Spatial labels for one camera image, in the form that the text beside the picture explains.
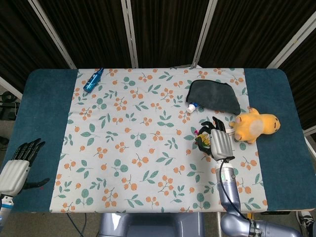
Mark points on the yellow green feather shuttlecock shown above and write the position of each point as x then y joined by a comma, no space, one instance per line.
202,139

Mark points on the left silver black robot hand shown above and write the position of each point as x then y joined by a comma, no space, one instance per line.
12,175

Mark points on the dark blue felt table cover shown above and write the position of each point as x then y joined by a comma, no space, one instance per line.
42,111

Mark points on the blue spray bottle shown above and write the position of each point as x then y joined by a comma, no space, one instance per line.
91,82

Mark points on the blue-grey robot torso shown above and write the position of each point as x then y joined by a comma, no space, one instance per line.
148,224

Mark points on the yellow plush toy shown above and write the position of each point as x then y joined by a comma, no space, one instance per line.
259,123

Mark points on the white-capped blue tube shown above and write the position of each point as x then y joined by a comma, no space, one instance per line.
190,108

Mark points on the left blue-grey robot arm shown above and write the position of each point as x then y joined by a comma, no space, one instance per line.
5,209

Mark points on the dark screen panel white frame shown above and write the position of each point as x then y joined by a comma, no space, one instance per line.
93,32
247,32
24,37
168,32
303,61

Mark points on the dark grey folded cloth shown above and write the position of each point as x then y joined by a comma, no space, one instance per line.
214,96

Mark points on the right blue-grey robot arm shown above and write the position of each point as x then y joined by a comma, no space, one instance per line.
229,182

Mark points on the black white sneaker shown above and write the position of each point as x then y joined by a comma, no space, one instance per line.
307,219

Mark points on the floral orange-berry tablecloth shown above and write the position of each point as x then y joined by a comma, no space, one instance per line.
148,123

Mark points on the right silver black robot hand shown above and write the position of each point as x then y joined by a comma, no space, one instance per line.
221,144

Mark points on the black floor equipment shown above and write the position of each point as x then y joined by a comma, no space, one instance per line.
7,108

